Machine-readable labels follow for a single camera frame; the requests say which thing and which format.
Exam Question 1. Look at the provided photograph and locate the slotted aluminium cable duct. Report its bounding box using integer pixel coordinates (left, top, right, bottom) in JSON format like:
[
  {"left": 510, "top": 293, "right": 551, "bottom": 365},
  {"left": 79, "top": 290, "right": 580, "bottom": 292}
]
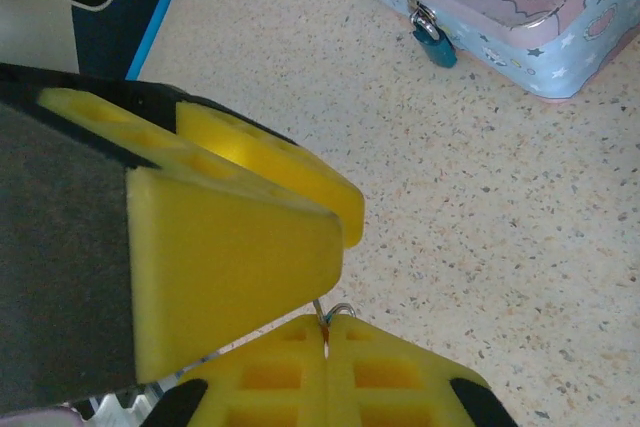
[{"left": 88, "top": 380, "right": 174, "bottom": 427}]

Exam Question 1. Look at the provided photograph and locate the pastel cartoon tin box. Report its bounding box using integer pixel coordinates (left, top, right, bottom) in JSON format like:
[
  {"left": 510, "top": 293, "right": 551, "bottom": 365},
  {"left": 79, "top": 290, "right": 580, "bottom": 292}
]
[{"left": 339, "top": 0, "right": 640, "bottom": 106}]

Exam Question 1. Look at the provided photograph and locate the blue table edge trim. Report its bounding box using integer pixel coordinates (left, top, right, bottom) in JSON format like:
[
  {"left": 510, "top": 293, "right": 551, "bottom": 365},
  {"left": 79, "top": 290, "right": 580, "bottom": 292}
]
[{"left": 123, "top": 0, "right": 195, "bottom": 82}]

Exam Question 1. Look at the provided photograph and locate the small teal padlock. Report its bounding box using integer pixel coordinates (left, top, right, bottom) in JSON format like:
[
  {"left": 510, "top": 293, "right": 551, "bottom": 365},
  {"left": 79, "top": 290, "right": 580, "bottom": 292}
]
[{"left": 409, "top": 5, "right": 459, "bottom": 70}]

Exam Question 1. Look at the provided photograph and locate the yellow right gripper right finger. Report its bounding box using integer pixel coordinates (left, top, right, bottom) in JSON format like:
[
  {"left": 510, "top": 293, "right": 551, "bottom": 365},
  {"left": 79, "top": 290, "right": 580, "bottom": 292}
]
[{"left": 324, "top": 316, "right": 519, "bottom": 427}]

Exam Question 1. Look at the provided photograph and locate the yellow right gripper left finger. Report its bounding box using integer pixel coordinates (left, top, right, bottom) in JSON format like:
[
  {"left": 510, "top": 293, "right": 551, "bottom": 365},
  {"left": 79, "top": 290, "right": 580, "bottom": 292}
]
[{"left": 154, "top": 315, "right": 330, "bottom": 427}]

